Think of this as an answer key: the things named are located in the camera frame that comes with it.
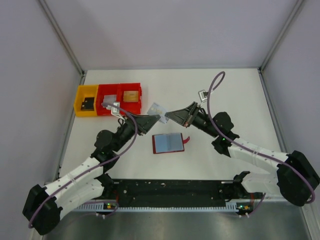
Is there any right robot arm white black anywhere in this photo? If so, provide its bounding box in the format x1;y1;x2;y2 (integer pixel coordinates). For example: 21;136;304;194
165;102;320;207

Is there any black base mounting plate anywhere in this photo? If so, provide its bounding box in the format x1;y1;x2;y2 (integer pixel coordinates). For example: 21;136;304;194
99;179;263;208

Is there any silver VIP credit card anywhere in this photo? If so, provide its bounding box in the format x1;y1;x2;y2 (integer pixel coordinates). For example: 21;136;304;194
147;102;169;124

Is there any white slotted cable duct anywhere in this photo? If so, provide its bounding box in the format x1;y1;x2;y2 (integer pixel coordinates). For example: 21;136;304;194
73;202;253;213

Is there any red plastic bin middle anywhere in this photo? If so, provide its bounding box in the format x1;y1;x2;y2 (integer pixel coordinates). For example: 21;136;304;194
95;84;120;116

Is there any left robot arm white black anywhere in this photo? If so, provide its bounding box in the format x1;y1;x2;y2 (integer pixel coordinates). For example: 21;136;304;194
22;113;160;236

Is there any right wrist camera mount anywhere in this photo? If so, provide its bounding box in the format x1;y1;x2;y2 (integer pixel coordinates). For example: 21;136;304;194
198;90;208;102

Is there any aluminium front frame rail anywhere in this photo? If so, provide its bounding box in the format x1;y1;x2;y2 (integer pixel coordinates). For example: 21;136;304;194
43;181;288;201

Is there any yellow plastic bin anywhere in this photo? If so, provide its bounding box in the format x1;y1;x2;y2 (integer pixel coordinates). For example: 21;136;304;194
73;84;99;117

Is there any silver card in bin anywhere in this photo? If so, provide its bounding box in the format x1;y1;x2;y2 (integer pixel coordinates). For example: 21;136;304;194
103;94;117;104

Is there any aluminium left frame post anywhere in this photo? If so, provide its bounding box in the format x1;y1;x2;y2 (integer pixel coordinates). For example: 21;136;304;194
36;0;85;77

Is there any gold credit card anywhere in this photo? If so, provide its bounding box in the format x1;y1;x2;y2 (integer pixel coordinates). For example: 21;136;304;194
123;90;140;103

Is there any red plastic bin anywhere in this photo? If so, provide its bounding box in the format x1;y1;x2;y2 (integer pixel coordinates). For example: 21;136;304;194
95;84;120;116
119;82;142;115

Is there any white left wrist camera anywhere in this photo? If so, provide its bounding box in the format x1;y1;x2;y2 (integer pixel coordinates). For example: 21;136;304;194
101;101;124;119

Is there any red leather card holder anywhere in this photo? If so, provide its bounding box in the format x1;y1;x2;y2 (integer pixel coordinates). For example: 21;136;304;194
152;132;190;154

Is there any aluminium right frame post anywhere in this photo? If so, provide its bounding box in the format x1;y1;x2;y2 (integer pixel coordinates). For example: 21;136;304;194
258;0;307;73

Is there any aluminium frame post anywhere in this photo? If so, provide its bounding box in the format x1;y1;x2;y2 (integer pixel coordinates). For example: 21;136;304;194
36;0;85;77
258;0;307;73

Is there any red plastic bin right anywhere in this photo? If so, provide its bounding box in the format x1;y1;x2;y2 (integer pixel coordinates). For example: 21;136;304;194
119;82;142;115

